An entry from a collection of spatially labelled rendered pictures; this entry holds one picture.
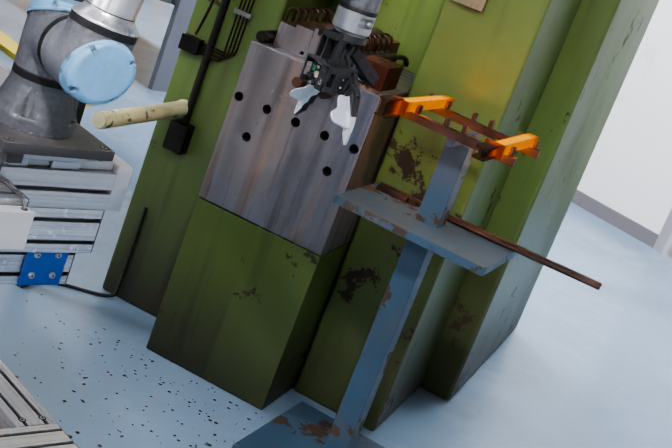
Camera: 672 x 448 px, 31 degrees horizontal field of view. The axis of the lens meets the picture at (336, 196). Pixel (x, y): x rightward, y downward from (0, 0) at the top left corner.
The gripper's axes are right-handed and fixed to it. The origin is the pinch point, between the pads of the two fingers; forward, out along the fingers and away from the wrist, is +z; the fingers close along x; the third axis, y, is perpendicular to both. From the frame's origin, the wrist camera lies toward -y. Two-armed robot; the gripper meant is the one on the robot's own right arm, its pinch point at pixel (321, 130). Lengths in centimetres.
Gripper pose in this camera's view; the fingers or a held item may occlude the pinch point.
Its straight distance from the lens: 232.4
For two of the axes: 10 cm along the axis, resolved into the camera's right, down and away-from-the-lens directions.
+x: 6.4, 4.3, -6.4
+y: -6.9, -0.5, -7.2
